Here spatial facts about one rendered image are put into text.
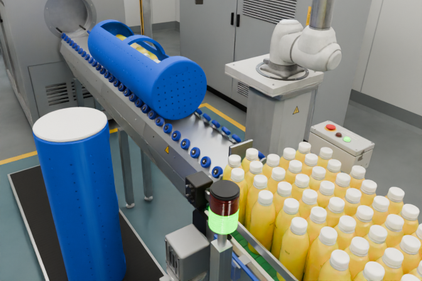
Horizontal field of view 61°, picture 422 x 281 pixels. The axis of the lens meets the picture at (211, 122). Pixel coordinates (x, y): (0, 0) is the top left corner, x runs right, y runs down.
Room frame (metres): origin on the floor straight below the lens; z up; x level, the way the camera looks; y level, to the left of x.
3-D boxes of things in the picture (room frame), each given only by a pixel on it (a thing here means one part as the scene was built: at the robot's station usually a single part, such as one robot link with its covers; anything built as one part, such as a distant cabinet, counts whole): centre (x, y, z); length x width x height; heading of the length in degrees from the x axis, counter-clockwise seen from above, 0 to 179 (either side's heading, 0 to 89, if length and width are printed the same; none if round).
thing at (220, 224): (0.59, -0.03, 1.18); 0.06 x 0.06 x 0.05
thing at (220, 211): (0.59, -0.03, 1.23); 0.06 x 0.06 x 0.04
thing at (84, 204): (1.25, 0.56, 0.59); 0.28 x 0.28 x 0.88
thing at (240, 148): (1.11, -0.11, 0.99); 0.10 x 0.02 x 0.12; 125
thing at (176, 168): (1.97, 0.49, 0.79); 2.17 x 0.29 x 0.34; 35
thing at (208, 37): (3.74, -0.41, 0.72); 2.15 x 0.54 x 1.45; 37
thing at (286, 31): (1.87, -0.39, 1.22); 0.18 x 0.16 x 0.22; 37
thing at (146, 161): (2.01, 0.43, 0.31); 0.06 x 0.06 x 0.63; 35
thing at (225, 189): (0.59, -0.03, 1.18); 0.06 x 0.06 x 0.16
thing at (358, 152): (1.10, -0.46, 1.05); 0.20 x 0.10 x 0.10; 35
